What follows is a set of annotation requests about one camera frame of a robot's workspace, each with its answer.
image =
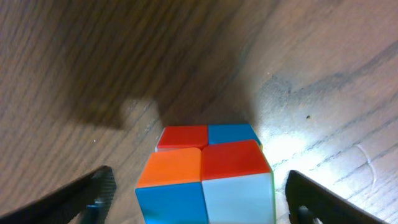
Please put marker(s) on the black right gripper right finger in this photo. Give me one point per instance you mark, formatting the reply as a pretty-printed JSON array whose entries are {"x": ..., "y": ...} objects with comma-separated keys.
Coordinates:
[{"x": 310, "y": 202}]

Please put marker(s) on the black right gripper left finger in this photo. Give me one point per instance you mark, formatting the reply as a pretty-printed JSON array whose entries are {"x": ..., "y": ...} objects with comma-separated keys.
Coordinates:
[{"x": 89, "y": 197}]

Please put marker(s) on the multicoloured puzzle cube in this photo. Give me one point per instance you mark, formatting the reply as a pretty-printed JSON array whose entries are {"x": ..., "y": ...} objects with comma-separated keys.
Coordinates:
[{"x": 212, "y": 173}]

